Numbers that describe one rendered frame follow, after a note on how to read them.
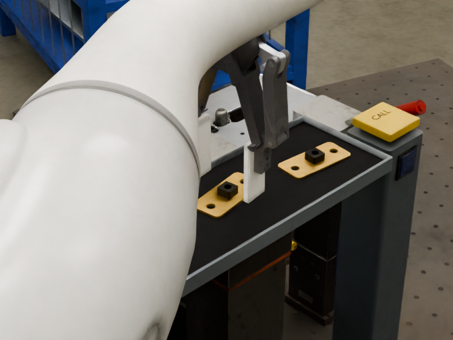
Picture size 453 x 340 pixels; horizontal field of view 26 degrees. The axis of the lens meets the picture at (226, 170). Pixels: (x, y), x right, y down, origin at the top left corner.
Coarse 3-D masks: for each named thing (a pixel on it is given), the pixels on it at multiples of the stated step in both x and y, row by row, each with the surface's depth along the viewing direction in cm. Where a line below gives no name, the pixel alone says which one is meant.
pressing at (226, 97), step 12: (228, 84) 163; (288, 84) 163; (216, 96) 159; (228, 96) 159; (288, 96) 159; (300, 96) 159; (312, 96) 159; (216, 108) 156; (228, 108) 156; (240, 108) 156; (288, 108) 156; (216, 132) 149; (228, 132) 149; (240, 132) 149; (240, 144) 146
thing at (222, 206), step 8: (232, 176) 109; (240, 176) 109; (224, 184) 106; (232, 184) 106; (240, 184) 108; (208, 192) 106; (216, 192) 106; (224, 192) 105; (232, 192) 105; (240, 192) 106; (200, 200) 105; (208, 200) 105; (216, 200) 105; (224, 200) 105; (232, 200) 105; (240, 200) 105; (200, 208) 104; (208, 208) 104; (216, 208) 104; (224, 208) 104; (232, 208) 104; (216, 216) 102
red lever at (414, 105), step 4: (420, 100) 130; (404, 104) 131; (408, 104) 130; (412, 104) 130; (416, 104) 129; (420, 104) 129; (424, 104) 129; (400, 108) 131; (404, 108) 130; (408, 108) 130; (412, 108) 129; (416, 108) 129; (420, 108) 129; (424, 108) 129; (408, 112) 130; (412, 112) 130; (416, 112) 129; (420, 112) 129; (424, 112) 130; (348, 120) 139; (352, 120) 138; (348, 124) 139; (352, 124) 138
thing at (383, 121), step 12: (372, 108) 123; (384, 108) 123; (396, 108) 123; (360, 120) 120; (372, 120) 120; (384, 120) 120; (396, 120) 120; (408, 120) 120; (372, 132) 119; (384, 132) 118; (396, 132) 118
